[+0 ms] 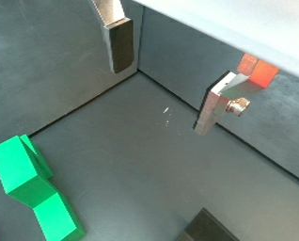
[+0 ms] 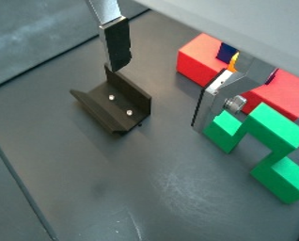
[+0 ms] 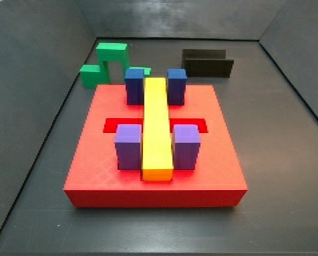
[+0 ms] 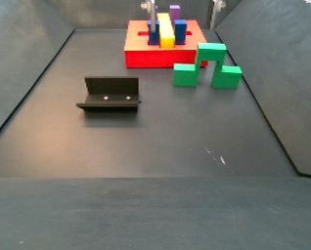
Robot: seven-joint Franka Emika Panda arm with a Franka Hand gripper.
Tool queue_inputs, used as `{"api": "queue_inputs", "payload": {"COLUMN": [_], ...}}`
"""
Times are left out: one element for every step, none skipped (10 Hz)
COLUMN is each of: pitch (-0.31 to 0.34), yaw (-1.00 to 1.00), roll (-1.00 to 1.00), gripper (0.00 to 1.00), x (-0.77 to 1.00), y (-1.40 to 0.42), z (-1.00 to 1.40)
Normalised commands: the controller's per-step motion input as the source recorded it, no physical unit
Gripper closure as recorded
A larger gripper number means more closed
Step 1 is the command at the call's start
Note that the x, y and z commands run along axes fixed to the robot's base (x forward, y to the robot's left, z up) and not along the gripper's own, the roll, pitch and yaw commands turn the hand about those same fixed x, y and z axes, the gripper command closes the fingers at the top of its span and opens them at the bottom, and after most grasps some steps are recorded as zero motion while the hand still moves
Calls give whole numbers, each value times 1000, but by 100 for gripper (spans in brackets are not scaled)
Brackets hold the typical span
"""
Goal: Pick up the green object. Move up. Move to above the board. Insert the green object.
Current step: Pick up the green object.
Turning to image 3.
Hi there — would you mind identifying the green bridge-shaped block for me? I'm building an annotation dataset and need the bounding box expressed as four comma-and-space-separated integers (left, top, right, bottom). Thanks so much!
80, 43, 151, 88

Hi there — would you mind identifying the red base board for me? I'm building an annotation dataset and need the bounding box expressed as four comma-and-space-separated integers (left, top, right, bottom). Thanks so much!
64, 85, 247, 208

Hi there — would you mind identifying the long yellow bar block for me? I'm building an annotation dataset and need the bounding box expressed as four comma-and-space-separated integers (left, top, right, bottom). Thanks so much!
142, 78, 174, 181

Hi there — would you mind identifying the purple block near right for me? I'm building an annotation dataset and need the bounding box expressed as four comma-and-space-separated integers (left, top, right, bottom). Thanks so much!
172, 124, 200, 170

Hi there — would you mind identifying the purple block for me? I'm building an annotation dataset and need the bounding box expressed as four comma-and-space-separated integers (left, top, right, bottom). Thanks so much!
115, 124, 142, 170
172, 124, 200, 170

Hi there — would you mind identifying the purple block near left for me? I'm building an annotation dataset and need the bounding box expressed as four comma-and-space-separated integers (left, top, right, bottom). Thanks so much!
115, 124, 142, 170

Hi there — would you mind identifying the blue block far right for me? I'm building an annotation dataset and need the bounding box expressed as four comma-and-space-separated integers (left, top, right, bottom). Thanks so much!
167, 69, 187, 105

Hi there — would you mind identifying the blue block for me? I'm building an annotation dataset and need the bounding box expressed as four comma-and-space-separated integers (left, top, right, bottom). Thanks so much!
124, 69, 144, 105
167, 69, 187, 105

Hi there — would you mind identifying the blue block far left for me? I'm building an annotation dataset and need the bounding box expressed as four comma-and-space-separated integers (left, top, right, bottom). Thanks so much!
124, 69, 144, 105

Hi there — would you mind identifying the black angle bracket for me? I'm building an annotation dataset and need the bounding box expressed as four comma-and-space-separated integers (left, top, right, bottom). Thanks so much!
182, 49, 234, 78

